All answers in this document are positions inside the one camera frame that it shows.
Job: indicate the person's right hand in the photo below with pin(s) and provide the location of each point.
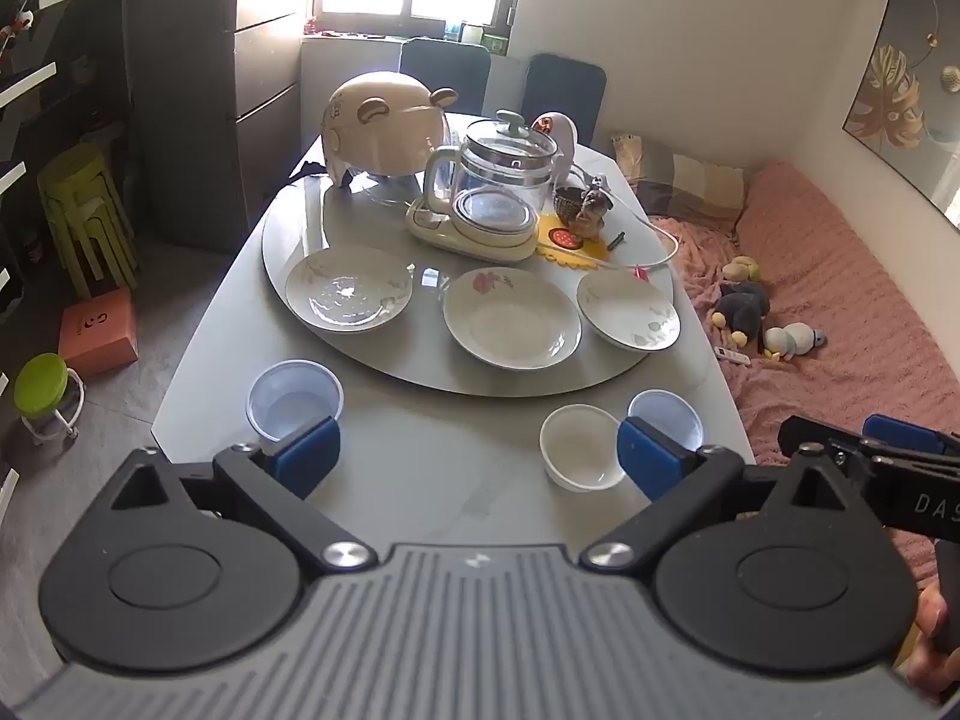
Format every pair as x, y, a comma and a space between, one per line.
930, 615

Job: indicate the grey glass turntable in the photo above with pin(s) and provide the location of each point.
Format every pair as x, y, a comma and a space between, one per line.
360, 360

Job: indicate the stack of green stools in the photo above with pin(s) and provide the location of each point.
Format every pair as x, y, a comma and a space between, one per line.
86, 210

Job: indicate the clear glass bowl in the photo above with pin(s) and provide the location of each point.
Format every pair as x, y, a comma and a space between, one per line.
386, 191

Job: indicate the green round wheeled stool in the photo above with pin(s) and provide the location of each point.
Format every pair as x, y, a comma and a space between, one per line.
45, 382

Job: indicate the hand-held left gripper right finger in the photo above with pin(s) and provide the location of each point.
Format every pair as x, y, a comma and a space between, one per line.
652, 457

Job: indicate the white remote control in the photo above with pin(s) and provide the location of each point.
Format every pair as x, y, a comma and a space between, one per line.
733, 357

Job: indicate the plaid pillow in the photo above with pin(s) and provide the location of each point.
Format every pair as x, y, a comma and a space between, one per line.
697, 184

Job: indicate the yellow coaster mat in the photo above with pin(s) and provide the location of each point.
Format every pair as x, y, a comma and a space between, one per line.
566, 244

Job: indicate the leaf print plate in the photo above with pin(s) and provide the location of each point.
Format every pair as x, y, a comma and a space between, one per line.
626, 307
349, 292

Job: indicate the framed wall picture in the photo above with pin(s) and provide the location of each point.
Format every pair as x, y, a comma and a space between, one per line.
907, 90

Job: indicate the grey cabinet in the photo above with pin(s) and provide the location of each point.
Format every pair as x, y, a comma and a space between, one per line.
210, 90

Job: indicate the cream bear-shaped cover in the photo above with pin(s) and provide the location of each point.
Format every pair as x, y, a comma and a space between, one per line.
382, 127

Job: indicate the pink flower print plate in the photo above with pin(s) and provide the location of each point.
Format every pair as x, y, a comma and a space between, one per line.
510, 322

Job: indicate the orange box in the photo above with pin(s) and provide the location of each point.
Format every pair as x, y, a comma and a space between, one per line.
97, 337

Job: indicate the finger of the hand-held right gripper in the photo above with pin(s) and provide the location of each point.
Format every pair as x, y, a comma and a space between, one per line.
900, 435
825, 444

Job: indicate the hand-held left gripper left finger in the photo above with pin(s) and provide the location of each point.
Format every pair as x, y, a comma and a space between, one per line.
307, 457

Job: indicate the black shelf with white bars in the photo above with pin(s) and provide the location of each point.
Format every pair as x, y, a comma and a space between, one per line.
75, 90

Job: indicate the cream kettle base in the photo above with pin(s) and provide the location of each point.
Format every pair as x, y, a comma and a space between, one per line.
457, 240

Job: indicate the small woven basket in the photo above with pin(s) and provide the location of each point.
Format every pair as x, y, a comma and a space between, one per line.
566, 206

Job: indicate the white bowl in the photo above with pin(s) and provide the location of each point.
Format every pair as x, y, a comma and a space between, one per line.
581, 450

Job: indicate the white duck plush toy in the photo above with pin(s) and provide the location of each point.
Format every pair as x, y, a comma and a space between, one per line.
795, 337

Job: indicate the dark grey plush toy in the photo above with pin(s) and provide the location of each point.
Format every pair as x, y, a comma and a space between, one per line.
742, 311

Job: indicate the pale blue plastic bowl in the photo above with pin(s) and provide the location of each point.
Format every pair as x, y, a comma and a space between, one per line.
289, 401
667, 412

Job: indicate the glass kettle with green lid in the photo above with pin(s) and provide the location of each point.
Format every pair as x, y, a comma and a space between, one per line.
499, 165

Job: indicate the dark blue chair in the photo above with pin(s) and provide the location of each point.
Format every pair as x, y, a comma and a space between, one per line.
566, 86
442, 71

